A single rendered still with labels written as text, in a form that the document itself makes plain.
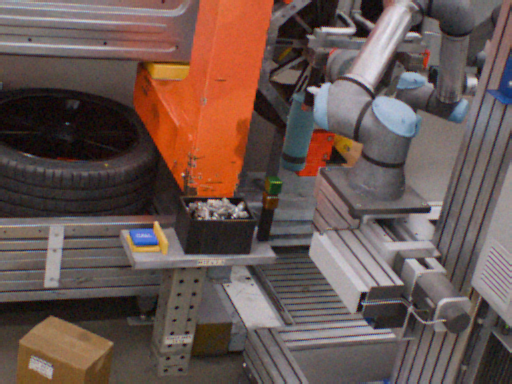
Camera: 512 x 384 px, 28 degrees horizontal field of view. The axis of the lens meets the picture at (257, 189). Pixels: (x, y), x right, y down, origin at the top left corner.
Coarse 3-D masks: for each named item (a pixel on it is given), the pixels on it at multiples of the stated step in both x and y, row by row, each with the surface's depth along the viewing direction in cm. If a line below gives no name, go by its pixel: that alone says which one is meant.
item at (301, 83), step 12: (324, 0) 342; (372, 0) 357; (324, 12) 345; (372, 12) 351; (300, 24) 344; (312, 24) 348; (324, 24) 347; (288, 36) 346; (300, 36) 350; (360, 36) 376; (300, 48) 350; (300, 60) 351; (276, 72) 350; (276, 84) 373; (288, 84) 378; (300, 84) 356; (288, 96) 358
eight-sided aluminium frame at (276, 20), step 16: (304, 0) 328; (272, 16) 328; (288, 16) 329; (272, 32) 329; (272, 48) 333; (400, 64) 354; (384, 80) 359; (272, 96) 342; (288, 112) 347; (320, 128) 355
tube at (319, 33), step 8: (344, 0) 332; (336, 8) 333; (336, 16) 333; (344, 16) 329; (344, 24) 328; (352, 24) 323; (320, 32) 314; (328, 32) 315; (336, 32) 316; (344, 32) 317; (352, 32) 319
